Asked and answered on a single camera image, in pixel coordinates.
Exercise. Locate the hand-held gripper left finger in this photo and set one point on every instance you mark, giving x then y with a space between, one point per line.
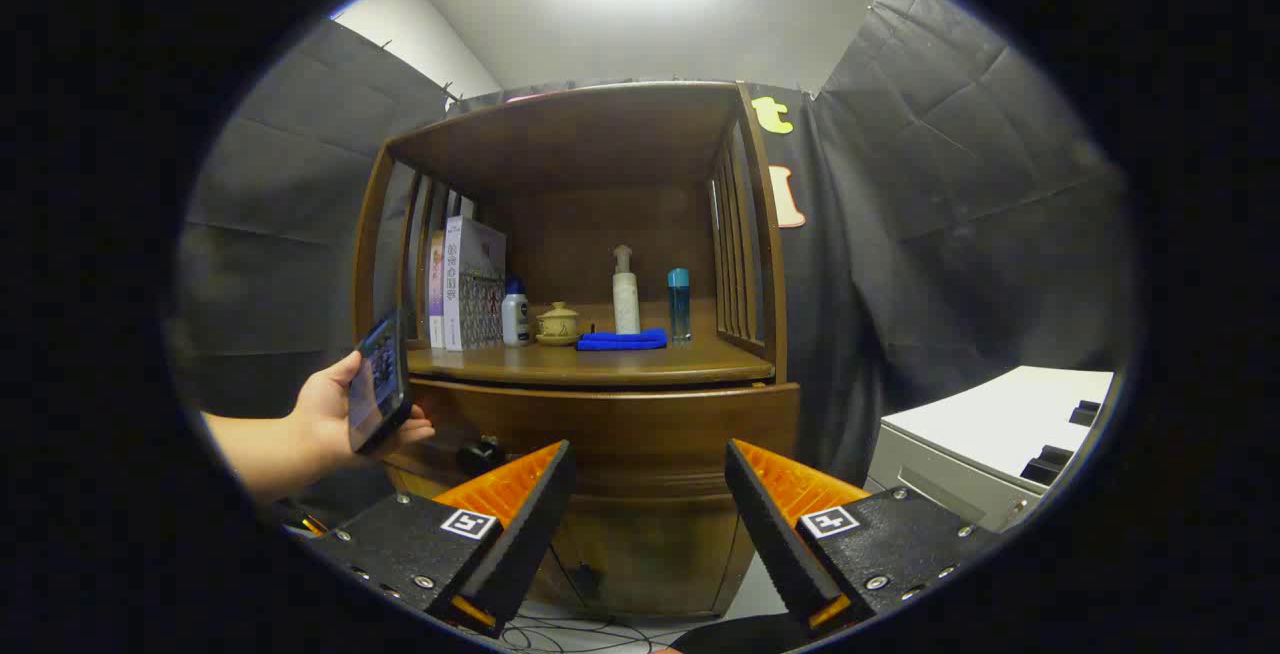
530 524

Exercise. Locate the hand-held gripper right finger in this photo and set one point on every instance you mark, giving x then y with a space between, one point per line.
770 534

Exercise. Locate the black round drawer knob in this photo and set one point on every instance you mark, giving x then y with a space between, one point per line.
480 456

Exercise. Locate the brown wooden drawer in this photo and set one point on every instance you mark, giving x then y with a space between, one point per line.
620 434

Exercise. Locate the black smartphone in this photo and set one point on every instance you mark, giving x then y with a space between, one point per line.
380 379

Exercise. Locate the wooden countertop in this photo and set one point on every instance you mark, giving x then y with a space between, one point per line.
640 364

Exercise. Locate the white drawer cabinet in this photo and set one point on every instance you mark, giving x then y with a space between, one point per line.
990 424

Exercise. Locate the brown wooden cabinet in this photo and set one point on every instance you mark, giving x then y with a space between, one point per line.
620 144

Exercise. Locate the beige lidded tea cup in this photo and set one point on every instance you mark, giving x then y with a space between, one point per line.
558 324

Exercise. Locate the blue folded cloth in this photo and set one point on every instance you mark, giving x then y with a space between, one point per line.
620 340

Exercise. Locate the white bottle blue cap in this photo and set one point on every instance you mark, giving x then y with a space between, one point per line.
515 319

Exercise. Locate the orange black tool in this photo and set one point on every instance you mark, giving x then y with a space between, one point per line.
305 522

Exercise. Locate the blue transparent bottle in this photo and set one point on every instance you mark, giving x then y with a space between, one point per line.
680 309

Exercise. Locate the white pump bottle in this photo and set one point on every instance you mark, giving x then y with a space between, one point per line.
626 299

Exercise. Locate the white patterned book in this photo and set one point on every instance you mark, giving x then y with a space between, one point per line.
475 284

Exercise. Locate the purple spine book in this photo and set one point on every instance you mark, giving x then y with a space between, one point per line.
437 294

